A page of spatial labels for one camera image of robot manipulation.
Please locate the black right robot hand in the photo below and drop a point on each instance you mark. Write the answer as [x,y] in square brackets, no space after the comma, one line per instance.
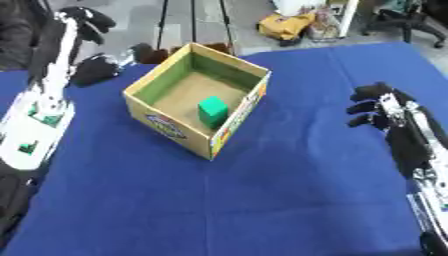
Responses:
[408,143]

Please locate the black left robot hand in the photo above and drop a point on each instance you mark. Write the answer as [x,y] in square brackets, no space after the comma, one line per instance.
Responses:
[48,50]

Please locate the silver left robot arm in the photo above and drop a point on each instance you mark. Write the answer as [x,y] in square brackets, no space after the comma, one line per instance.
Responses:
[35,133]

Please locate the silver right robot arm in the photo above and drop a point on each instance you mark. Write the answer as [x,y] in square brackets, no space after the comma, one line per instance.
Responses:
[434,206]

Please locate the tan cardboard box green inside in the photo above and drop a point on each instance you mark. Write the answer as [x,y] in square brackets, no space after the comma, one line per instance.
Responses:
[175,133]

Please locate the dark brown object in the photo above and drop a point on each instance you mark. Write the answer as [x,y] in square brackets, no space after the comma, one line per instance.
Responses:
[149,53]

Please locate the black office chair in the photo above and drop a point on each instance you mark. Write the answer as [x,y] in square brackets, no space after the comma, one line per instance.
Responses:
[408,20]

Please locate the black tripod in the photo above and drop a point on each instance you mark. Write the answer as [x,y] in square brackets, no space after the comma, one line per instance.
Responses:
[192,20]

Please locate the white shelf rack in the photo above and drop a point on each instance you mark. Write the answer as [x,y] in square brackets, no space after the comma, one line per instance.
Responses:
[326,20]

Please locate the yellow bag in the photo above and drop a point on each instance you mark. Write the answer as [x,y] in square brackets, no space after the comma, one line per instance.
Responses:
[284,26]

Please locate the green cube block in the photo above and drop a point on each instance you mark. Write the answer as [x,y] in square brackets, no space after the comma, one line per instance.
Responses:
[212,111]

